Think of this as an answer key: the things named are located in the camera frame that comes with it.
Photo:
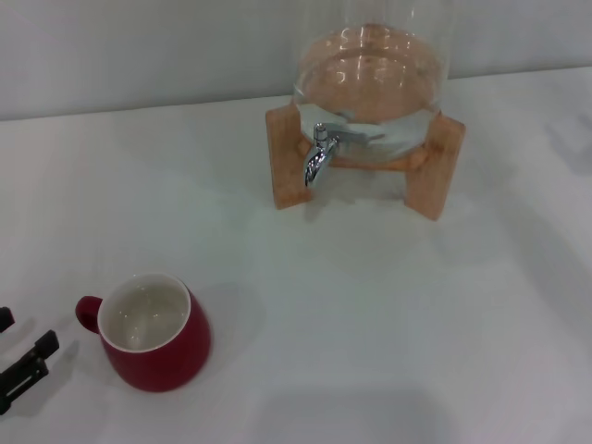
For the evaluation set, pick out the chrome faucet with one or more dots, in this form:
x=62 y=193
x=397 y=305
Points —
x=316 y=155

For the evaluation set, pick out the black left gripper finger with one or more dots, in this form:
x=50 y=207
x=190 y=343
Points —
x=28 y=370
x=5 y=319

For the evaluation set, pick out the wooden dispenser stand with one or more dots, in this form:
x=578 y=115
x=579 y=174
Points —
x=284 y=157

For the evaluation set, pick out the red ceramic cup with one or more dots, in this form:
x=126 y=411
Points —
x=162 y=351

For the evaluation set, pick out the glass water dispenser jar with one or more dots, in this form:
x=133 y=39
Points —
x=370 y=78

